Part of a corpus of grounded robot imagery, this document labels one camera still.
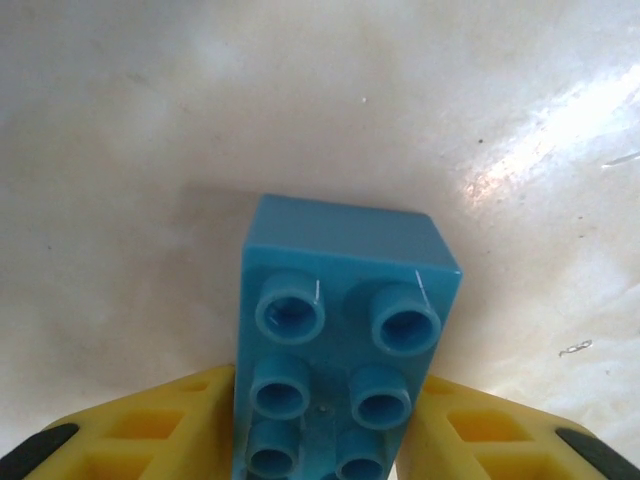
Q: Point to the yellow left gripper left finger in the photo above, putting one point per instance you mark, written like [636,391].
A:
[150,440]

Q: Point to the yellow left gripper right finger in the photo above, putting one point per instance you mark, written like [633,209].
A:
[500,440]

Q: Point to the blue lego brick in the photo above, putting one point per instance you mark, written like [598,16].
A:
[340,260]

